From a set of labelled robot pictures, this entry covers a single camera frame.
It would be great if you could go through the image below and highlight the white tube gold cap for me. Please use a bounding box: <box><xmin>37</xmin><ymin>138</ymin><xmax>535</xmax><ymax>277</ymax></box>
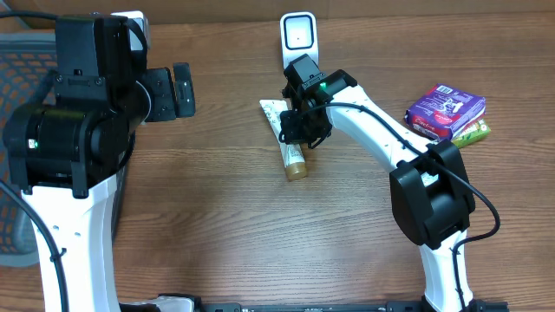
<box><xmin>259</xmin><ymin>100</ymin><xmax>308</xmax><ymax>181</ymax></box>

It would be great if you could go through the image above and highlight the red purple pad package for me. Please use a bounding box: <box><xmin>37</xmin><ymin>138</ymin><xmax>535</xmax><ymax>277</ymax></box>
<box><xmin>404</xmin><ymin>83</ymin><xmax>486</xmax><ymax>140</ymax></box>

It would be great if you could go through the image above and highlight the green yellow juice carton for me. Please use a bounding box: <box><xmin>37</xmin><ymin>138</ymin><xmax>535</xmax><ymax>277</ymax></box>
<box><xmin>452</xmin><ymin>119</ymin><xmax>491</xmax><ymax>148</ymax></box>

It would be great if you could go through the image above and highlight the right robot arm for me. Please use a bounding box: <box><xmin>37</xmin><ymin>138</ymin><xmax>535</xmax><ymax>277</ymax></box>
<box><xmin>278</xmin><ymin>55</ymin><xmax>475</xmax><ymax>311</ymax></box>

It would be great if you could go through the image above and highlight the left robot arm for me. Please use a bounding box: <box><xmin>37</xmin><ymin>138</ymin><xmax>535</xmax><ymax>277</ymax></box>
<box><xmin>3</xmin><ymin>10</ymin><xmax>201</xmax><ymax>312</ymax></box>

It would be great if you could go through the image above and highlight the white barcode scanner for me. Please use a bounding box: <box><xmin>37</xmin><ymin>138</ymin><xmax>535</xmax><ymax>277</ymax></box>
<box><xmin>279</xmin><ymin>11</ymin><xmax>319</xmax><ymax>68</ymax></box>

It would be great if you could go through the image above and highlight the grey plastic mesh basket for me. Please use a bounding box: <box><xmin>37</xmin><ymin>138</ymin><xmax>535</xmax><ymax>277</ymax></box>
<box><xmin>1</xmin><ymin>34</ymin><xmax>127</xmax><ymax>267</ymax></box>

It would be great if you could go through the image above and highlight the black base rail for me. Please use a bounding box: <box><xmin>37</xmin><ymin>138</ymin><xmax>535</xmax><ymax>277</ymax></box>
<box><xmin>121</xmin><ymin>294</ymin><xmax>511</xmax><ymax>312</ymax></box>

